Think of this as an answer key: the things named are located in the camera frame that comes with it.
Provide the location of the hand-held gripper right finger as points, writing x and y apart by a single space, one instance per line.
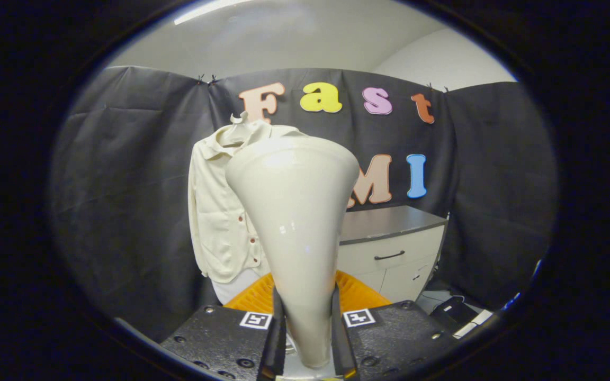
340 344

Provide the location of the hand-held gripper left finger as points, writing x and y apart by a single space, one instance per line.
278 344

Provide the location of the cream button-up shirt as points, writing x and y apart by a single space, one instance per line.
215 222

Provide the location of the cream plastic clothes hanger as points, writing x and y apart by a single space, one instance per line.
240 117

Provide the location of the grey and white cabinet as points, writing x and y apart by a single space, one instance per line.
395 241

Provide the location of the black box on floor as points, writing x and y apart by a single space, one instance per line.
453 312

